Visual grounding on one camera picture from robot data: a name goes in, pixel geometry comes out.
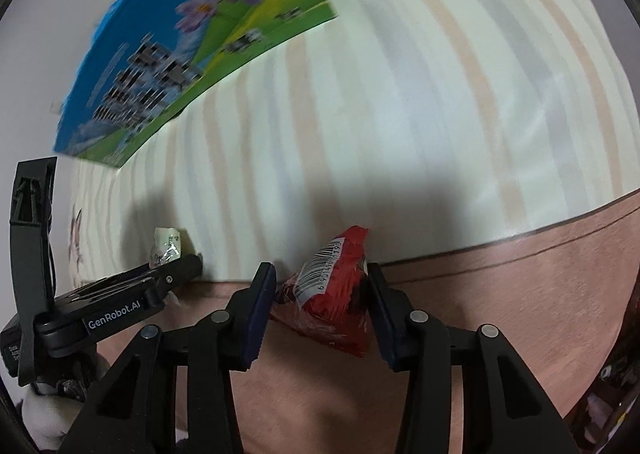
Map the clear small candy packet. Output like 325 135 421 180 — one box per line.
149 228 182 268

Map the cat print cushion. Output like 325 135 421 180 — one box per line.
67 206 84 283

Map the striped cream blanket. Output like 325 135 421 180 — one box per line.
70 0 639 286

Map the blue cardboard snack box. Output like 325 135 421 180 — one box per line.
54 0 334 167

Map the red triangular snack packet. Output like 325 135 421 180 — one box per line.
270 226 370 356

